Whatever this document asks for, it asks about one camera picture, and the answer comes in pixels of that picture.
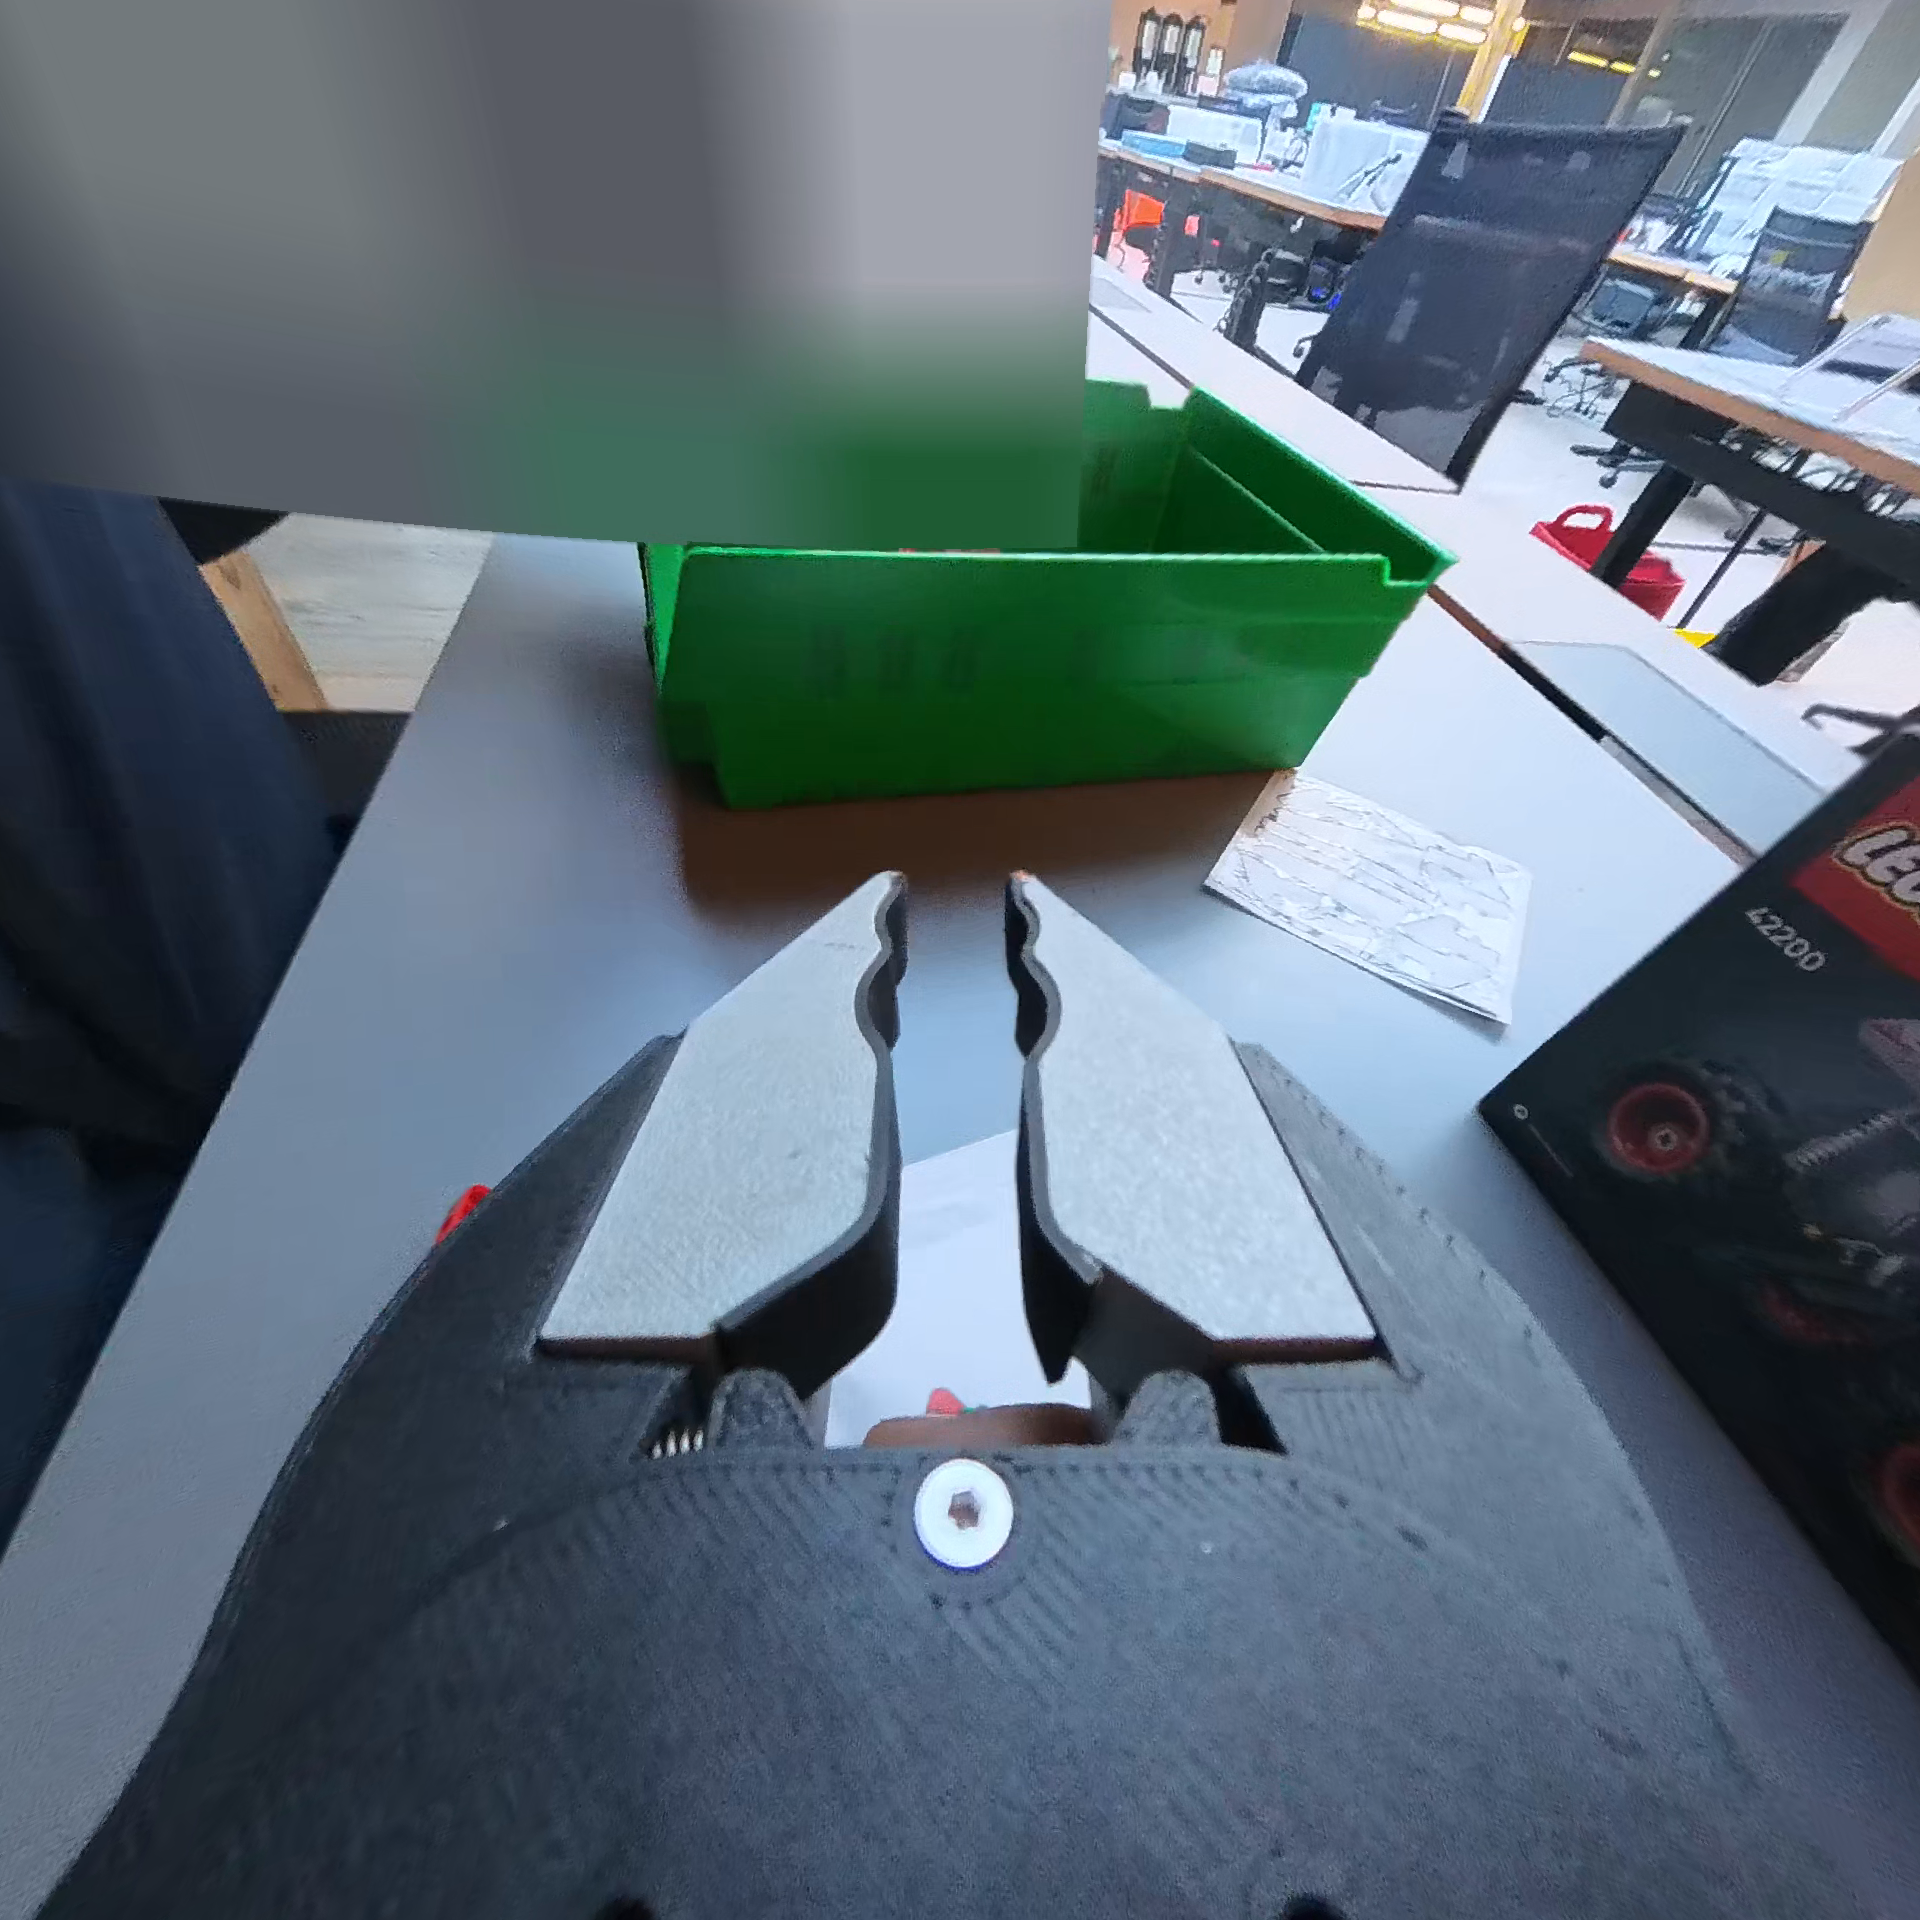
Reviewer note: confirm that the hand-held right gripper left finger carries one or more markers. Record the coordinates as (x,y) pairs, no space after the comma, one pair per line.
(720,1154)

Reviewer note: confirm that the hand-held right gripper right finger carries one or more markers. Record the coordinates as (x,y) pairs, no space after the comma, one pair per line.
(1185,1171)

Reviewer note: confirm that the red L-shaped lego beam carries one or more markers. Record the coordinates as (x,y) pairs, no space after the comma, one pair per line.
(464,1210)

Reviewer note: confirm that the black lego instruction booklet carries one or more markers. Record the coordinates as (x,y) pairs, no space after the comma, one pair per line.
(1724,1201)

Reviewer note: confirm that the white paper sheet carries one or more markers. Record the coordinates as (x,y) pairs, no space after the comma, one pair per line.
(961,1243)

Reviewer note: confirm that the white sticker sheet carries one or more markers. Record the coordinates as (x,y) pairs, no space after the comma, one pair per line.
(1380,900)

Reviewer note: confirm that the green plastic bin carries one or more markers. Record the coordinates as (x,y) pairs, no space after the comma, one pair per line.
(973,675)

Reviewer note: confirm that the red plastic basket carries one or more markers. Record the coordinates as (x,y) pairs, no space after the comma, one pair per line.
(1589,541)

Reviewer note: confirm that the large black mesh office chair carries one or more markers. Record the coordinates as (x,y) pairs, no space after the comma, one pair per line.
(1469,283)

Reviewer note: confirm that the black-legged wooden desk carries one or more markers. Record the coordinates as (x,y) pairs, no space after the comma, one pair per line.
(1724,383)

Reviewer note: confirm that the long wood-edged desk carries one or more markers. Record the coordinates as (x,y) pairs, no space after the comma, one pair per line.
(1275,187)

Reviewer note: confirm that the small black office chair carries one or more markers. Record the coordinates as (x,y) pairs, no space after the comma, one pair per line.
(1792,277)

